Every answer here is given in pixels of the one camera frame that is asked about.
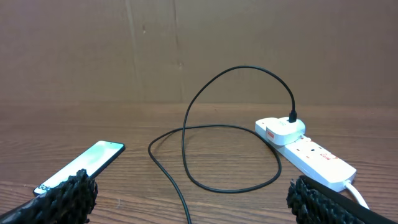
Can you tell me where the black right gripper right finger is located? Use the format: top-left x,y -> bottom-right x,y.
286,175 -> 397,224

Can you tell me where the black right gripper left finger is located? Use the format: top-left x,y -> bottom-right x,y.
1,169 -> 98,224

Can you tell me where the blue Galaxy S24+ smartphone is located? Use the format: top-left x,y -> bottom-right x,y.
33,140 -> 126,196

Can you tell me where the black USB charging cable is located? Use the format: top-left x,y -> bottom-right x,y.
147,65 -> 298,224

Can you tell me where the white USB charger plug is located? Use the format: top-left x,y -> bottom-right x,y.
266,117 -> 306,146

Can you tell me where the white power strip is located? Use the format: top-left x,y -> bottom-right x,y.
255,118 -> 356,192

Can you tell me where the white power strip cord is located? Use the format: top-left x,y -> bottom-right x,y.
343,180 -> 371,210

